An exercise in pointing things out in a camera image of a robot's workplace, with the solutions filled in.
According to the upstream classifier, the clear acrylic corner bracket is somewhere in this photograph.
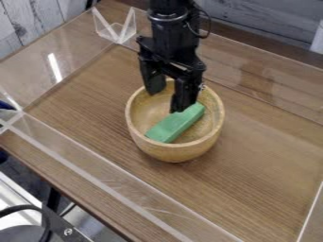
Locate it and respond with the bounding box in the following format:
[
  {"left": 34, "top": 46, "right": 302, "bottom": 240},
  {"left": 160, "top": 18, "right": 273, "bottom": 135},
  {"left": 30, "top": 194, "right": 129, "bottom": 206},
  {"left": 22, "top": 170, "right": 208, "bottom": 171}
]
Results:
[{"left": 92, "top": 8, "right": 136, "bottom": 44}]

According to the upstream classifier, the black table leg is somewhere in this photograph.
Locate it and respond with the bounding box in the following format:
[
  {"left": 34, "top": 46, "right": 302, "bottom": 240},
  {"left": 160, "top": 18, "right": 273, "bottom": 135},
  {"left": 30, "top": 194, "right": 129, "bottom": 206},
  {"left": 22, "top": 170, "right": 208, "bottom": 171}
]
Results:
[{"left": 46, "top": 188, "right": 61, "bottom": 212}]

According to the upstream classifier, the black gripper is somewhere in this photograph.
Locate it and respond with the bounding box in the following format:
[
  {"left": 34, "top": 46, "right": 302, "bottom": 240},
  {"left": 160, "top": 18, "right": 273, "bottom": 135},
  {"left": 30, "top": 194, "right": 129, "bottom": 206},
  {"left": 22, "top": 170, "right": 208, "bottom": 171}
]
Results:
[{"left": 136, "top": 13, "right": 206, "bottom": 112}]

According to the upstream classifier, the clear acrylic enclosure wall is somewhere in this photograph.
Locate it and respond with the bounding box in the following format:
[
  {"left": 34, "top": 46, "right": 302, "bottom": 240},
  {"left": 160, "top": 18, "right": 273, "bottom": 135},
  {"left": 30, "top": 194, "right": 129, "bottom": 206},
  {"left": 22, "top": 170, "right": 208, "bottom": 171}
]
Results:
[{"left": 0, "top": 2, "right": 323, "bottom": 242}]

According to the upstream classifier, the green rectangular block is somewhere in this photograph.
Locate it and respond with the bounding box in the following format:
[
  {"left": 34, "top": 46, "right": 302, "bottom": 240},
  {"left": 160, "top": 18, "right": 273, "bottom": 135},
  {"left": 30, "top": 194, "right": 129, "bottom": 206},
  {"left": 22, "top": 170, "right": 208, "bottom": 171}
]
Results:
[{"left": 145, "top": 102, "right": 205, "bottom": 144}]

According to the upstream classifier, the black cable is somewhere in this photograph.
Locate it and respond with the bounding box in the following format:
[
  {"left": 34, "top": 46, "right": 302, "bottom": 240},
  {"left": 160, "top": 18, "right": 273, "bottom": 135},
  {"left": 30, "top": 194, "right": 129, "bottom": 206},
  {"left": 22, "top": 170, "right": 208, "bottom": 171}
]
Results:
[{"left": 0, "top": 203, "right": 54, "bottom": 242}]

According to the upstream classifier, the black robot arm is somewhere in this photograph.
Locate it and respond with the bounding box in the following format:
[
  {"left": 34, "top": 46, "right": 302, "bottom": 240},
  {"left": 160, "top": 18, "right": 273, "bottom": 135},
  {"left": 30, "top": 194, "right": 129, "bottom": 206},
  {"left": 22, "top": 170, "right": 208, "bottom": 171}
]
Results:
[{"left": 136, "top": 0, "right": 209, "bottom": 112}]

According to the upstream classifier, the brown wooden bowl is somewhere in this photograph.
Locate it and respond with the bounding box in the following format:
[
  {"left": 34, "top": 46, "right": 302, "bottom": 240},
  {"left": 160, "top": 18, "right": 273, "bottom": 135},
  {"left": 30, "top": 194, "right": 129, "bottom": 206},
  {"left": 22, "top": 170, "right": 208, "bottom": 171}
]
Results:
[{"left": 125, "top": 79, "right": 224, "bottom": 163}]

